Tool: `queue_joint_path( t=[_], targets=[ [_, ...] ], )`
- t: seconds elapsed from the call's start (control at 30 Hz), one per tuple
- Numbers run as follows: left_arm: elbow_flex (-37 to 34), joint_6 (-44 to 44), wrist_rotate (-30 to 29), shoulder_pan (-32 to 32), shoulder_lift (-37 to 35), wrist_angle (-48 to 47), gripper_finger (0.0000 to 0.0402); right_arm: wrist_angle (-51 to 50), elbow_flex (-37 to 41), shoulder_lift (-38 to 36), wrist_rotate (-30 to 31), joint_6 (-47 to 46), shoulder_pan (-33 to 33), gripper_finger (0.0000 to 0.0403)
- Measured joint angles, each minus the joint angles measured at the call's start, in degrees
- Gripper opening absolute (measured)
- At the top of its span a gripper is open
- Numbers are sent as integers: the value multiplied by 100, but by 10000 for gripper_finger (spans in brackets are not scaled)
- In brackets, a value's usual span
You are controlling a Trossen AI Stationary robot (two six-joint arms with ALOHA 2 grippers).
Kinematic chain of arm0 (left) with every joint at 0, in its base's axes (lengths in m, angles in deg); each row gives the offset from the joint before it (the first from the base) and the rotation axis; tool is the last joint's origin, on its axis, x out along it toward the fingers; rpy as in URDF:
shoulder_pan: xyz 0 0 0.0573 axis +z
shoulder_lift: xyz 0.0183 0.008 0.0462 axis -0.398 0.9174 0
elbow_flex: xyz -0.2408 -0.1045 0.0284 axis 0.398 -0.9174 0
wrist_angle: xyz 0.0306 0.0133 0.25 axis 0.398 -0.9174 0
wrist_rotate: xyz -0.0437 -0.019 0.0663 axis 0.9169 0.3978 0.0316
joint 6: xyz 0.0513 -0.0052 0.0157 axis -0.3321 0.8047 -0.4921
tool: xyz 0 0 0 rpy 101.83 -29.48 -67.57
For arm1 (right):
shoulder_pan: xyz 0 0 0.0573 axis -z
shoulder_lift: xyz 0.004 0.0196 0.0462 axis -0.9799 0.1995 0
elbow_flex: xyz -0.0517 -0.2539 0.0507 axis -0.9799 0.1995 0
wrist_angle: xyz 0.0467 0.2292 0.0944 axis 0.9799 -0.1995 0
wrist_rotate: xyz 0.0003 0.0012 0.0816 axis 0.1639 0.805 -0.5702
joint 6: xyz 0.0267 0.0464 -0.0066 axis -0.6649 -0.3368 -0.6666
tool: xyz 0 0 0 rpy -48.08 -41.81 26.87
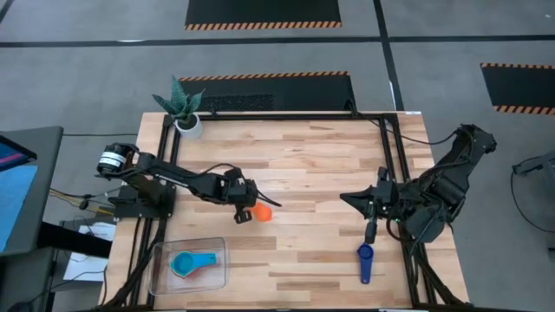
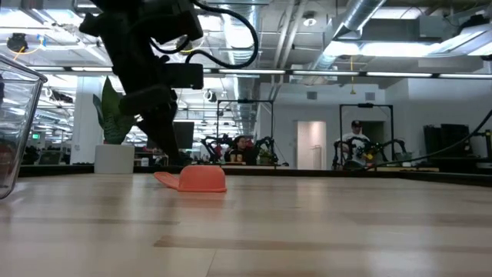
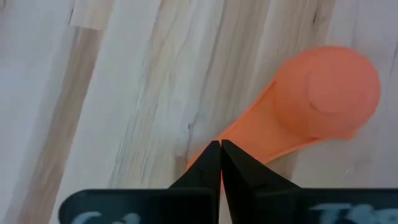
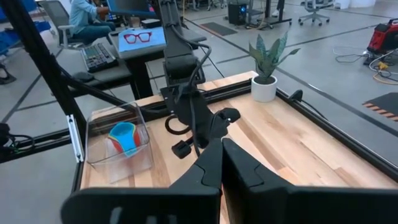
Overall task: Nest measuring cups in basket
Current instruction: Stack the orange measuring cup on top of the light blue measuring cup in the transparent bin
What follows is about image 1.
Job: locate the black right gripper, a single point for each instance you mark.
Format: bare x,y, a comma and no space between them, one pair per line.
388,197

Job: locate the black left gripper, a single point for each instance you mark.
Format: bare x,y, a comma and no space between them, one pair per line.
236,193

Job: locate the orange measuring cup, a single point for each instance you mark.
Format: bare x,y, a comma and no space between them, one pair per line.
262,212

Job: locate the dark blue measuring cup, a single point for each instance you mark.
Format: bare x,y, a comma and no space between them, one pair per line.
365,271

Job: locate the light blue measuring cup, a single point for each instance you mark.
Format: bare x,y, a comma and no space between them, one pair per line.
184,263

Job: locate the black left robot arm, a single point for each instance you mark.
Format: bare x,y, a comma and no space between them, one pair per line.
173,180

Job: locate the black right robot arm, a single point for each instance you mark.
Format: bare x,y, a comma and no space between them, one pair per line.
451,190

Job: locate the clear plastic basket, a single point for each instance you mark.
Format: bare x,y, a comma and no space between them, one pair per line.
212,286

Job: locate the potted plant in white pot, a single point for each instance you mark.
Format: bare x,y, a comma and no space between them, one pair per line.
193,130

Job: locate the black hazard-striped floor mat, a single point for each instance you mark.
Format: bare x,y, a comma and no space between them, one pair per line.
520,86
303,93
260,11

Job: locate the white paper sheet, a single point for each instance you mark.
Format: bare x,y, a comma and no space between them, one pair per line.
86,268

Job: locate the black monitor stand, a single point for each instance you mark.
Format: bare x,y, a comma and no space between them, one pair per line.
73,240

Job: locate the grey monitor with blue screen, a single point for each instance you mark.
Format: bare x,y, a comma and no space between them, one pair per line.
43,195

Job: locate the black metal table frame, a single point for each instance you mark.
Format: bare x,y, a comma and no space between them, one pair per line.
282,117

